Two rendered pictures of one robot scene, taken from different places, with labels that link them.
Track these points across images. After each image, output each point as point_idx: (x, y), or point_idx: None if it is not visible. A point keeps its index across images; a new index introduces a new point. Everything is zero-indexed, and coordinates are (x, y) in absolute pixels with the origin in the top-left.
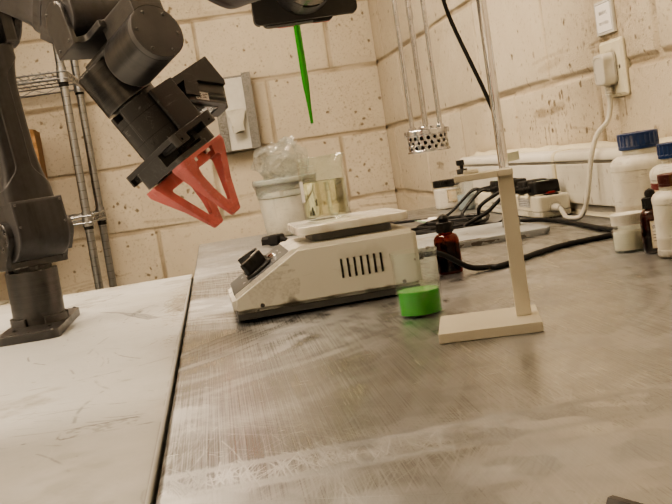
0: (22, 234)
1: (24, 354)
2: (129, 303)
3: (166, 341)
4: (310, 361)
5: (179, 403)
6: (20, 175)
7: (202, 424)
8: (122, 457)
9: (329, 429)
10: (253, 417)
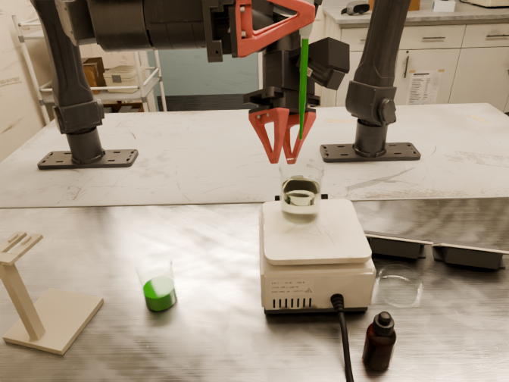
0: (347, 101)
1: (280, 158)
2: (444, 174)
3: (242, 198)
4: (94, 243)
5: (76, 208)
6: (363, 66)
7: (31, 214)
8: (20, 200)
9: None
10: (18, 226)
